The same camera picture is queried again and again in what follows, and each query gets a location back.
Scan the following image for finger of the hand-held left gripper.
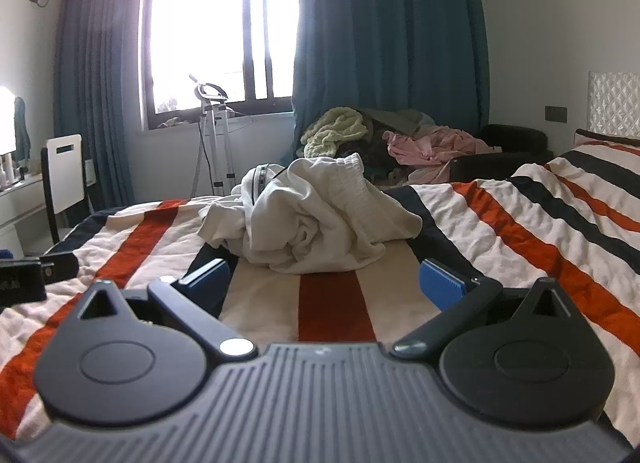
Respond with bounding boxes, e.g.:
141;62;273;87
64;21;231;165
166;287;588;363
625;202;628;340
40;253;79;286

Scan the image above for pink garment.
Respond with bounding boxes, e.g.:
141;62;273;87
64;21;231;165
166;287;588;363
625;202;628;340
387;125;503;174

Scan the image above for olive grey garment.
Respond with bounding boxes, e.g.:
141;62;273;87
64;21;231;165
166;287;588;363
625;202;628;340
360;108;436;134

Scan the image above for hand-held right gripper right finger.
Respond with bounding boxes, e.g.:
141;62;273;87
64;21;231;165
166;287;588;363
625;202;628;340
391;258;573;359

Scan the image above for silver tripod stand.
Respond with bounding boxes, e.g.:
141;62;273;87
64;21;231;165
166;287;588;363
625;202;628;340
189;74;251;198

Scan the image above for white hooded garment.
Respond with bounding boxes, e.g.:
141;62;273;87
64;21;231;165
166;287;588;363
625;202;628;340
197;153;423;276

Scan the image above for dark armchair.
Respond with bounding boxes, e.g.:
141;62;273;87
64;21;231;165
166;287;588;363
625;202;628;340
450;124;553;184

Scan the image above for white chair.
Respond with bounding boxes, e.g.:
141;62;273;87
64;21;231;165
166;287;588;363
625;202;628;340
41;134;96;244

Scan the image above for grey-blue curtain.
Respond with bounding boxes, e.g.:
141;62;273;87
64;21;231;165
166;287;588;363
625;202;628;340
52;0;161;214

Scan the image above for white desk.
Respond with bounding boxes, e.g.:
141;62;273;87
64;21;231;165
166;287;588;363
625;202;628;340
0;175;48;256

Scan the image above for teal hanging towel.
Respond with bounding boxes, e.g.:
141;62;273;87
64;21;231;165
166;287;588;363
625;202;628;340
13;97;32;166

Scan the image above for dark-framed window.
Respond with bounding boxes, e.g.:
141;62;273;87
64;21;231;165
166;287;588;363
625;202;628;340
142;0;301;131

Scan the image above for pale yellow knit blanket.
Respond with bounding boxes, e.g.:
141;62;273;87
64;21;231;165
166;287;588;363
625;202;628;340
300;108;371;160

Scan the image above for white quilted headboard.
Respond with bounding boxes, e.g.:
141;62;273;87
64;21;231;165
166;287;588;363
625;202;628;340
587;70;640;136

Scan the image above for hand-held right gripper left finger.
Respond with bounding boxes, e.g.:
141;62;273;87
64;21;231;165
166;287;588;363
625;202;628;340
77;259;258;359

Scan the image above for orange black striped blanket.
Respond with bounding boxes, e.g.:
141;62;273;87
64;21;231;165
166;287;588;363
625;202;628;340
0;129;640;449

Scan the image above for dark brown garment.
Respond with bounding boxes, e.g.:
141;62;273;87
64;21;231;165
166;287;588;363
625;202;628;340
345;130;416;181

